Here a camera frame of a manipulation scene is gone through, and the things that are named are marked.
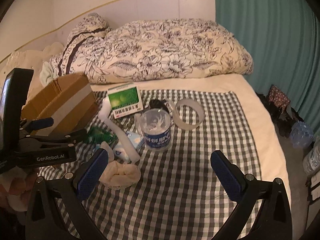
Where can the white plastic bag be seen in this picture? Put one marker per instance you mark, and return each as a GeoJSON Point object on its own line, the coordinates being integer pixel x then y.
{"type": "Point", "coordinates": [312, 160]}

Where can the light green towel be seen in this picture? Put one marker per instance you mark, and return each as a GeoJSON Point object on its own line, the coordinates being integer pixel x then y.
{"type": "Point", "coordinates": [48, 75]}

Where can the green and white medicine box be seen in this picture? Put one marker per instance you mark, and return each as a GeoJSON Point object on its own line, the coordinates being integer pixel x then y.
{"type": "Point", "coordinates": [122, 97]}

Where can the clear plastic jar blue label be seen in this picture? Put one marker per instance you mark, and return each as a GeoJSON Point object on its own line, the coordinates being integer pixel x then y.
{"type": "Point", "coordinates": [157, 140]}

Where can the brown cardboard box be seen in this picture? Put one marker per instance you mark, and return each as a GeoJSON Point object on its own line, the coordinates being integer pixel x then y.
{"type": "Point", "coordinates": [62, 100]}

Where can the clear tape roll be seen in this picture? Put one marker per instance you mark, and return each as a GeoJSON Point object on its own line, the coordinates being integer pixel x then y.
{"type": "Point", "coordinates": [187, 125]}

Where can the black plastic bag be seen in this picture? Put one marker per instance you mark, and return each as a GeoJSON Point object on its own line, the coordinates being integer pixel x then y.
{"type": "Point", "coordinates": [157, 103]}

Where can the green wrapper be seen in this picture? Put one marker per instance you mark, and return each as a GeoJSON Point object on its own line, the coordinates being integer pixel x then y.
{"type": "Point", "coordinates": [100, 135]}

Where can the cream beaded cushion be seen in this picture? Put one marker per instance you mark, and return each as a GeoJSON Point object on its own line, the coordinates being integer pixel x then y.
{"type": "Point", "coordinates": [25, 57]}

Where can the person's left hand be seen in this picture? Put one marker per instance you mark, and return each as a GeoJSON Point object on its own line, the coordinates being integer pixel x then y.
{"type": "Point", "coordinates": [17, 187]}

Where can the dark cloth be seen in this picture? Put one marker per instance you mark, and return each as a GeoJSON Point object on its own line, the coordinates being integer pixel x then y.
{"type": "Point", "coordinates": [282, 122]}

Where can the patterned gift bag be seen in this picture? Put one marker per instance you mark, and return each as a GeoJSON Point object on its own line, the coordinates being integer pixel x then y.
{"type": "Point", "coordinates": [278, 96]}

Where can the floral print duvet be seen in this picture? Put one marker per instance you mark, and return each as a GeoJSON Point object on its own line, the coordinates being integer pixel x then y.
{"type": "Point", "coordinates": [162, 50]}

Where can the white packet with blue logo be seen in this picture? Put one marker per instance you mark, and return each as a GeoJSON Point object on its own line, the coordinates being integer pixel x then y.
{"type": "Point", "coordinates": [120, 152]}

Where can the long white tube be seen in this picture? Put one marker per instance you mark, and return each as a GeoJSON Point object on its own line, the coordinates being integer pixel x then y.
{"type": "Point", "coordinates": [125, 140]}

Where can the grey checkered cloth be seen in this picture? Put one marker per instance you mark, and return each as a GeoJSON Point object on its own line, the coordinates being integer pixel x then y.
{"type": "Point", "coordinates": [175, 192]}

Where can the white headboard with gold trim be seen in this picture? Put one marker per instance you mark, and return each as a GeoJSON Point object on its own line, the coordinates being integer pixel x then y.
{"type": "Point", "coordinates": [125, 7]}

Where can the clear plastic bag on floor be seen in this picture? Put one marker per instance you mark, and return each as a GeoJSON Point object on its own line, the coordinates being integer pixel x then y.
{"type": "Point", "coordinates": [301, 135]}

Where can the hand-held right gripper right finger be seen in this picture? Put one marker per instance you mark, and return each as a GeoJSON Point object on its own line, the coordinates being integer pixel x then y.
{"type": "Point", "coordinates": [225, 177]}

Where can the teal curtain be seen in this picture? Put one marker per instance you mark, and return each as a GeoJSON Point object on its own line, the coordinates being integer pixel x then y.
{"type": "Point", "coordinates": [262, 30]}

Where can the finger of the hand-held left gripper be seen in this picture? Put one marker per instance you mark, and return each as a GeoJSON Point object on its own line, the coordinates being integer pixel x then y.
{"type": "Point", "coordinates": [75, 133]}
{"type": "Point", "coordinates": [42, 123]}

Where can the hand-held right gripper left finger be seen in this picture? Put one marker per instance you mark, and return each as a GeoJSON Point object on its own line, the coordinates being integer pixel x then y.
{"type": "Point", "coordinates": [92, 172]}

